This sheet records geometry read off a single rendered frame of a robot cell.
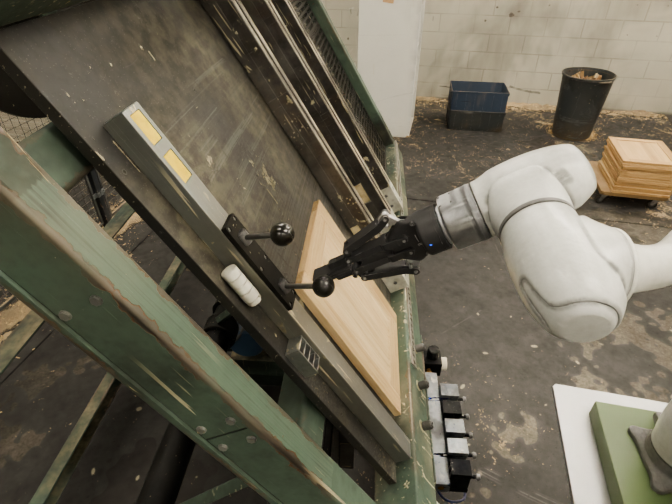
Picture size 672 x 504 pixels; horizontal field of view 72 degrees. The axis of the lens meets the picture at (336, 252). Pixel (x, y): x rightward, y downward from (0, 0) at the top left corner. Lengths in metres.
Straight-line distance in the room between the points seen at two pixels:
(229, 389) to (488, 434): 1.87
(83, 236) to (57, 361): 2.42
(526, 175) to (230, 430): 0.54
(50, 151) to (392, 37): 4.40
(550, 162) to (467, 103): 4.75
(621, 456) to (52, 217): 1.38
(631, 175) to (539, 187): 3.69
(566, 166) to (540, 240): 0.14
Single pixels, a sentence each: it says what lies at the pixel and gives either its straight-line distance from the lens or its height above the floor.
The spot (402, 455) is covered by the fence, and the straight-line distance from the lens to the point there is 1.20.
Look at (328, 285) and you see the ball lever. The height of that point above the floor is 1.46.
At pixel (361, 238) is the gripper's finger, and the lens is 0.73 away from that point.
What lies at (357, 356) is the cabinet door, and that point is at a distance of 1.13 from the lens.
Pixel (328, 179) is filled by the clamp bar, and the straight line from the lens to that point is 1.38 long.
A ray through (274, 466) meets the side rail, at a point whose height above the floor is 1.28.
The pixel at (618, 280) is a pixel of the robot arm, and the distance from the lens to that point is 0.60.
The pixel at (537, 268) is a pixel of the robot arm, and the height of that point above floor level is 1.61.
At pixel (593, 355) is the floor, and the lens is 2.94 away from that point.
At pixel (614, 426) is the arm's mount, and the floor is 0.81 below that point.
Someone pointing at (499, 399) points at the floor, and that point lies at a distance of 2.54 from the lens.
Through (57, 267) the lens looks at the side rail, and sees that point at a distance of 0.57.
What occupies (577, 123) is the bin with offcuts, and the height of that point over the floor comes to 0.20.
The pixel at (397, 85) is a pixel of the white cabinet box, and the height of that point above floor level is 0.54.
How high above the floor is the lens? 1.94
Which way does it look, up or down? 36 degrees down
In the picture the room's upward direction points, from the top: straight up
